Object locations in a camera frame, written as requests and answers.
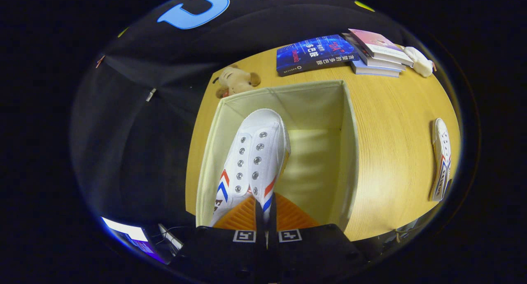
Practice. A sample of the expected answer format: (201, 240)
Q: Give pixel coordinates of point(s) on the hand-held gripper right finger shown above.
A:
(274, 255)

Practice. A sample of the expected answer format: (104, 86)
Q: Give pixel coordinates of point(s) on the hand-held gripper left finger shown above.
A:
(260, 255)

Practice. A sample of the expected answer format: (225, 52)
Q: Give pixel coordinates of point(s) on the white canvas shoe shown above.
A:
(255, 152)
(441, 152)

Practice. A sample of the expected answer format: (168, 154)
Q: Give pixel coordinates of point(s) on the beige fabric storage box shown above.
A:
(313, 107)

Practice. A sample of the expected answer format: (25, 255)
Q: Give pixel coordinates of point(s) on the white bar-shaped device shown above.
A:
(171, 238)

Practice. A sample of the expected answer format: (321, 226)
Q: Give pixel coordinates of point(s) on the black backdrop cloth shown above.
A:
(136, 131)

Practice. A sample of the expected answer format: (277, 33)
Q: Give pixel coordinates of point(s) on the tan plush dog toy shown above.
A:
(236, 80)

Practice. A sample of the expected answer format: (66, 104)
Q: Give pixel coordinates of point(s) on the blue cover book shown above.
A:
(317, 53)

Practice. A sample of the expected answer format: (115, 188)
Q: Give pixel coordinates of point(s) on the light blue book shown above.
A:
(374, 72)

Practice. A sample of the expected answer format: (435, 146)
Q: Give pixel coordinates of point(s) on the grey cover book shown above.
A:
(355, 47)

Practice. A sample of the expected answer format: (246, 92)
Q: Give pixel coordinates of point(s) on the pink cover book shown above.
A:
(378, 43)

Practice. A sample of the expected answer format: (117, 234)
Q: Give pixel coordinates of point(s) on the white plush toy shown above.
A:
(420, 61)

